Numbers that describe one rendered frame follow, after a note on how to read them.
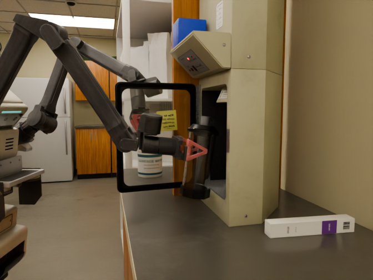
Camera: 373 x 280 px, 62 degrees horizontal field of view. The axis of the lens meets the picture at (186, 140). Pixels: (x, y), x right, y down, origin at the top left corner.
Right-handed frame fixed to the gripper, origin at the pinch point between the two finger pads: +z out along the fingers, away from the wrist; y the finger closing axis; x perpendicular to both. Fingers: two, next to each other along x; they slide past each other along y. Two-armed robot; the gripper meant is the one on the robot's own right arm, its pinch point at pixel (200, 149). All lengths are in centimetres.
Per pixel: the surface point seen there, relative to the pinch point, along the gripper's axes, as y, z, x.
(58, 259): 175, -57, 125
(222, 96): -2.2, 4.5, -18.1
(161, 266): -32.7, -16.6, 23.9
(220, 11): -5.0, -0.6, -43.7
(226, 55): -14.1, -0.5, -28.9
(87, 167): 486, -50, 105
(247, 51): -14.2, 6.0, -31.1
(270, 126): -9.7, 19.2, -10.4
